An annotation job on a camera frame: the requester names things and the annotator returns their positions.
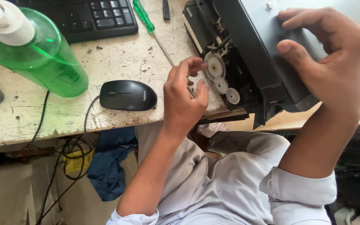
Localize person's left hand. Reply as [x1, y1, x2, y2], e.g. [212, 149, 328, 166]
[163, 56, 210, 126]

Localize person's right hand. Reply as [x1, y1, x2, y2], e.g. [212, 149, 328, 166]
[276, 7, 360, 122]

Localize black printer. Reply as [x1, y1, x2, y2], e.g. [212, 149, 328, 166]
[182, 0, 360, 130]

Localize medium white plastic gear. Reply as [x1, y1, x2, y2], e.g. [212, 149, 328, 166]
[214, 78, 229, 95]

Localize large white plastic gear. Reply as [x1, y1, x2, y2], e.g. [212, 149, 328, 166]
[204, 51, 227, 83]

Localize small white plastic gear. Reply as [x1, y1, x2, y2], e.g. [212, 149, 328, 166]
[226, 88, 241, 105]

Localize black computer mouse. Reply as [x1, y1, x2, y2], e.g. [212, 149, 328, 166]
[99, 80, 158, 112]

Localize small black tool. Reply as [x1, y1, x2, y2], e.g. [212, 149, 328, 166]
[162, 0, 171, 21]

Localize blue cloth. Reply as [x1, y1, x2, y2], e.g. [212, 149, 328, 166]
[87, 126, 139, 202]

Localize person's light grey clothing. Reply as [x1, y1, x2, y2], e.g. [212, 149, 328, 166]
[106, 122, 337, 225]

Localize yellow cloth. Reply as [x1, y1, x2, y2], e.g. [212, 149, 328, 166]
[62, 149, 95, 176]

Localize black keyboard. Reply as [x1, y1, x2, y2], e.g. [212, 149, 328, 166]
[0, 0, 139, 60]

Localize green bottle with white cap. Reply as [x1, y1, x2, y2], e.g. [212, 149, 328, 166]
[0, 0, 89, 99]

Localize white plastic objects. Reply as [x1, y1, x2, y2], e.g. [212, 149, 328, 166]
[334, 207, 360, 225]

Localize green-handled screwdriver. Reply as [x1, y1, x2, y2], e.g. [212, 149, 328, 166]
[132, 0, 196, 98]

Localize black mouse cable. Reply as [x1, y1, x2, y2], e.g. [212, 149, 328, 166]
[84, 95, 101, 135]

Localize tangle of black cables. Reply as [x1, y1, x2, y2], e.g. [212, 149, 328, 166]
[36, 134, 95, 225]

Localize thin black cable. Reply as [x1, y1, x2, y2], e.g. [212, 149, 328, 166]
[26, 90, 50, 148]

